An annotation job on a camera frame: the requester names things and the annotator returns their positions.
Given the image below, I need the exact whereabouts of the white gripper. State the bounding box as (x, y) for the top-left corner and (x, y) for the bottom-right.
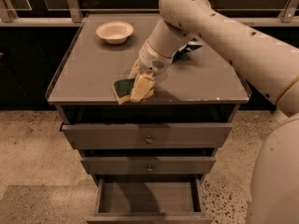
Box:
(128, 40), (174, 103)

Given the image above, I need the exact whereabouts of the green yellow sponge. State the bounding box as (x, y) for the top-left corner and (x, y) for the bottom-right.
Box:
(113, 78), (135, 105)

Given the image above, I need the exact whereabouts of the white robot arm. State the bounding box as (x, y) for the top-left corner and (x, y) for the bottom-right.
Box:
(130, 0), (299, 224)

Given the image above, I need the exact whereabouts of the grey drawer cabinet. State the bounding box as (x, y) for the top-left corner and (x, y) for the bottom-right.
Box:
(45, 12), (252, 224)

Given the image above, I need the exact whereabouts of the grey top drawer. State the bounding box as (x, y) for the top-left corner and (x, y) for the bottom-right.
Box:
(62, 123), (232, 149)

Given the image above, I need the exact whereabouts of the grey drawer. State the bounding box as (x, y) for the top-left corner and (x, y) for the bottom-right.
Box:
(81, 157), (216, 175)
(62, 123), (232, 149)
(87, 175), (212, 224)

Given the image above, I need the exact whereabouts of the grey middle drawer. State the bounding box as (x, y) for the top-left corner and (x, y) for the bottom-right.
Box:
(81, 157), (216, 175)

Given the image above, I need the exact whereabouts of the grey bottom drawer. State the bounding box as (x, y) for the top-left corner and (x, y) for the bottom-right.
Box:
(87, 175), (212, 224)

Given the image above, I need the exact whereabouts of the white paper bowl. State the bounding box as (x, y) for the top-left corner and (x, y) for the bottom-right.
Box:
(96, 21), (134, 45)

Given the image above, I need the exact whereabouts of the crumpled blue chip bag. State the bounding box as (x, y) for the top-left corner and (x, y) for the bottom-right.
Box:
(173, 38), (203, 62)

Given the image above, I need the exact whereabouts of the metal railing frame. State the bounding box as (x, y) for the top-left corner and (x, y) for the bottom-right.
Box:
(1, 0), (299, 27)

